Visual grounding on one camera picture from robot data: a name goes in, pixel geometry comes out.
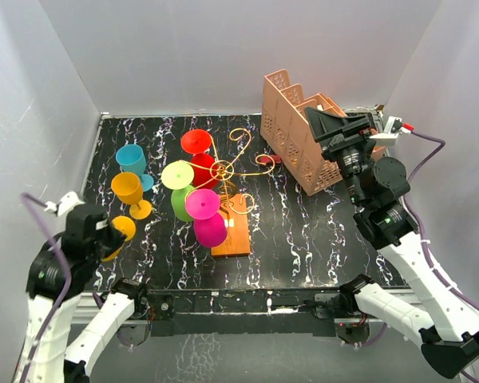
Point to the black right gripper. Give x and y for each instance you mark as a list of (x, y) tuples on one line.
[(324, 125)]

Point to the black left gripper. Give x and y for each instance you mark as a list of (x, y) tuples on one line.
[(116, 240)]

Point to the yellow-base orange wine glass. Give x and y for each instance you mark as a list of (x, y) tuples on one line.
[(127, 228)]

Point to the blue wine glass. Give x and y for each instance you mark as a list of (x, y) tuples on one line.
[(131, 158)]

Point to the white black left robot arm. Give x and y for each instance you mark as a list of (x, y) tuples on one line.
[(79, 238)]

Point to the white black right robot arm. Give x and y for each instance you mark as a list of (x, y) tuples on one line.
[(445, 325)]

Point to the green wine glass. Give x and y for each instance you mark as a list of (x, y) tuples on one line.
[(178, 176)]

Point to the magenta wine glass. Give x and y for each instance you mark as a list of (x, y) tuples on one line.
[(203, 206)]

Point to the orange wooden rack base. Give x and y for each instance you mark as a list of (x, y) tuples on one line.
[(238, 242)]

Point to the red wine glass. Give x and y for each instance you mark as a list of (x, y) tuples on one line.
[(196, 142)]

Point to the pink plastic file organizer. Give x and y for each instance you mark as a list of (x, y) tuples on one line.
[(284, 127)]

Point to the small red object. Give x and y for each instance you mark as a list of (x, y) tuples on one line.
[(269, 160)]

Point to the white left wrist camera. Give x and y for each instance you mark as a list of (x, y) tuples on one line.
[(66, 204)]

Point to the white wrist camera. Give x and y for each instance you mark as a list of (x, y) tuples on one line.
[(394, 127), (66, 204)]

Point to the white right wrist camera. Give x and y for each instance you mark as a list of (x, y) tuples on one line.
[(394, 127)]

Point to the gold wire glass rack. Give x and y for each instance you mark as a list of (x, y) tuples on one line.
[(224, 171)]

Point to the black metal base frame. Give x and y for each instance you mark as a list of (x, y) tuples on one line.
[(281, 311)]

